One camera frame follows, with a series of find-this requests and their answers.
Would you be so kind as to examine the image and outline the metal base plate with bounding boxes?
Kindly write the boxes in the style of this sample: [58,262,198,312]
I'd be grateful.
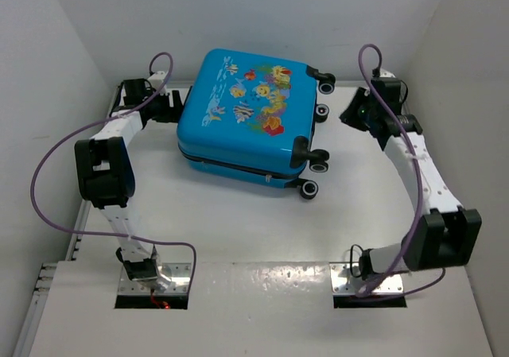
[329,262,404,297]
[117,262,192,297]

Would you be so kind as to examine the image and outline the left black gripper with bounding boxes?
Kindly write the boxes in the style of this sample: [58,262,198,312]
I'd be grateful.
[143,89,189,123]

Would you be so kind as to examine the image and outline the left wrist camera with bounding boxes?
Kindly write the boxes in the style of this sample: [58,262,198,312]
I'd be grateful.
[120,79,154,107]

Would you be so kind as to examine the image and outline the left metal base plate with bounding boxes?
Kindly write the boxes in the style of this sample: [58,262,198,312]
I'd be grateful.
[117,262,192,297]

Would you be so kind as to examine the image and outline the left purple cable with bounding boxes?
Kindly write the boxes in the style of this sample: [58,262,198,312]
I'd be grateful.
[29,52,197,294]

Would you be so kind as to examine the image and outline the blue suitcase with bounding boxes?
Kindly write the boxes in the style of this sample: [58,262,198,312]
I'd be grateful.
[177,49,336,200]

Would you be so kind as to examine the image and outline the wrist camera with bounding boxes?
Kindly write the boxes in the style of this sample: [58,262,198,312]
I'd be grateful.
[371,76,408,107]
[120,79,154,107]

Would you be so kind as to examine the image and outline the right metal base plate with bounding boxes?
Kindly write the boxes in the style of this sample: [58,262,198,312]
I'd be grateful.
[329,262,404,297]

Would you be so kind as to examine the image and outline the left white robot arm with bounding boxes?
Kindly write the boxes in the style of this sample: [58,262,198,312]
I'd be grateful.
[74,87,184,288]

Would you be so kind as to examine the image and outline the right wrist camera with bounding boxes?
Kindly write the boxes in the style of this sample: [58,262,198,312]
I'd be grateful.
[371,76,408,107]

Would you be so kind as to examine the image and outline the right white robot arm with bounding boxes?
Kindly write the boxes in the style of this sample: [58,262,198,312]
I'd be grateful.
[340,87,482,281]

